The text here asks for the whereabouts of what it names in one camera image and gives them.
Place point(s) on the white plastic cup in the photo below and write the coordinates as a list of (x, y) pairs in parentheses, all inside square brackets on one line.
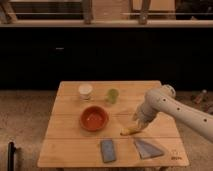
[(85, 91)]

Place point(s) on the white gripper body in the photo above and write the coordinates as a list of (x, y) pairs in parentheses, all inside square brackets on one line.
[(145, 114)]

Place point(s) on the yellow banana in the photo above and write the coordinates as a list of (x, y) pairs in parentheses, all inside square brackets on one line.
[(130, 130)]

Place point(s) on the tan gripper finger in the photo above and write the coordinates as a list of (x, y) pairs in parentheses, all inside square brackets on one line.
[(137, 126), (143, 126)]

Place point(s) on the blue wedge cloth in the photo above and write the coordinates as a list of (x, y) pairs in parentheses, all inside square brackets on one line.
[(147, 150)]

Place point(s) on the wooden folding table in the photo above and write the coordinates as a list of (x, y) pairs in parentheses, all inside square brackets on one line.
[(67, 145)]

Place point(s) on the black pole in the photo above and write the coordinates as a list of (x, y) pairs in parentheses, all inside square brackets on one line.
[(11, 152)]

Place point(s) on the black cabinet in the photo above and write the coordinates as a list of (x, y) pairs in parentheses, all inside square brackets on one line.
[(41, 58)]

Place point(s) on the blue rectangular sponge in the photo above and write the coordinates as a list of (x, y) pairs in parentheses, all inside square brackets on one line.
[(107, 150)]

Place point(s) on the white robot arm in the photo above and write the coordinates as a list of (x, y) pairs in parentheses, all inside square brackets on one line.
[(162, 99)]

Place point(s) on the red bowl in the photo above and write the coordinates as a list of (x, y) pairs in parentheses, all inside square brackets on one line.
[(93, 118)]

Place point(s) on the green plastic cup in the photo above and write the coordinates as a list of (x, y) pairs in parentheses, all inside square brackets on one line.
[(112, 96)]

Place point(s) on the wooden chair legs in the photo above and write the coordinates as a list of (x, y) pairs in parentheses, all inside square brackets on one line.
[(7, 16)]

